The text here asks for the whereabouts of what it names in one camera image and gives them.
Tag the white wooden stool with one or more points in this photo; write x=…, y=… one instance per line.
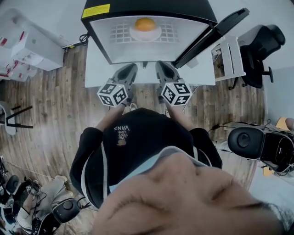
x=229, y=59

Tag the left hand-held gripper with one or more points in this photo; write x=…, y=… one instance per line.
x=112, y=95

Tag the light blue face mask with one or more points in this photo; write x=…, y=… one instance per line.
x=133, y=176

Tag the person's black shirt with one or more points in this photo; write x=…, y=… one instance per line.
x=149, y=142

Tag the yellow warning label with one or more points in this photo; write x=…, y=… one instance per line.
x=96, y=11

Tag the black office chair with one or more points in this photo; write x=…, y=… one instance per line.
x=259, y=57

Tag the white table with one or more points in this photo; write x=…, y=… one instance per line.
x=147, y=78

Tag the orange fruit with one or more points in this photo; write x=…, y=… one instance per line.
x=145, y=24

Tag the white storage boxes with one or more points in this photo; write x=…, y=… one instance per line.
x=13, y=68

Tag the white round plate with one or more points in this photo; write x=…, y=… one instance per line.
x=144, y=36

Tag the white chair with black legs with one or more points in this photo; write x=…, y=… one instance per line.
x=20, y=126

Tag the white cardboard box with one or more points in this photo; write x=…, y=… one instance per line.
x=41, y=52

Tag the black metal latch bracket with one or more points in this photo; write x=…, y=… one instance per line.
x=144, y=65

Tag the person's right forearm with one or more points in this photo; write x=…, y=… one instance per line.
x=181, y=117

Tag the person's sneaker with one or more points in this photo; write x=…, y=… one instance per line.
x=133, y=107
x=167, y=113

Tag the person's face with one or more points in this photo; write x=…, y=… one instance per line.
x=183, y=206

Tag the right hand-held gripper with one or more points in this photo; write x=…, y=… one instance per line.
x=175, y=93

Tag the person's left forearm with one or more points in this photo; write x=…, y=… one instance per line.
x=110, y=117

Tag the round wooden table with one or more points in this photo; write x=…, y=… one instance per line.
x=281, y=121

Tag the person's right sneaker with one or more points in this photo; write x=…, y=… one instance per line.
x=167, y=113

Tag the black wrist band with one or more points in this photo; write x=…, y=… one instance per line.
x=124, y=104

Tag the black head-mounted helmet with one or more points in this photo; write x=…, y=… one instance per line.
x=245, y=142

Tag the person's left sneaker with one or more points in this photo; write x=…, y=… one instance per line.
x=133, y=107

